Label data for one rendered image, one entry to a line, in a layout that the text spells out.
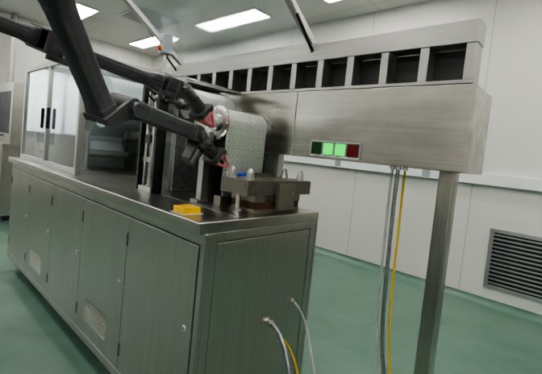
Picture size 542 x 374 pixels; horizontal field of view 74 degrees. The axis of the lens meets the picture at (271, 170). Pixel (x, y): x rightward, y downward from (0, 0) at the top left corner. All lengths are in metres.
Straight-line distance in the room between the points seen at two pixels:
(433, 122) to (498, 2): 2.72
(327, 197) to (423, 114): 3.05
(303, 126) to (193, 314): 0.92
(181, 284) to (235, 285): 0.19
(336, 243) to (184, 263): 3.19
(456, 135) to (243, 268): 0.88
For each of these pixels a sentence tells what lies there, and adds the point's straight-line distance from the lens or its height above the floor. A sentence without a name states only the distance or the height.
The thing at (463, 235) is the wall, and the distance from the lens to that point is 3.78.
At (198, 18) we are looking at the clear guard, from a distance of 2.11.
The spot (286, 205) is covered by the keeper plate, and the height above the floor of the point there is 0.93.
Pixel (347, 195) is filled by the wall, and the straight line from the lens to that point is 4.21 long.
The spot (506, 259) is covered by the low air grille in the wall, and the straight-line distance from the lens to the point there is 3.72.
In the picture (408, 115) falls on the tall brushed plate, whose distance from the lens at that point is 1.42.
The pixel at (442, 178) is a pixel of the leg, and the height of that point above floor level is 1.11.
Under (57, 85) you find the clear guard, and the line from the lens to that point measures 2.75.
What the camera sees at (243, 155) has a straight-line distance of 1.59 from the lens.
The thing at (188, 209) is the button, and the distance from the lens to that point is 1.28.
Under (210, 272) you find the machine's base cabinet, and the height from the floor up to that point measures 0.73.
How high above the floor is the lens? 1.15
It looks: 3 degrees down
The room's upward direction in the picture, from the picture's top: 6 degrees clockwise
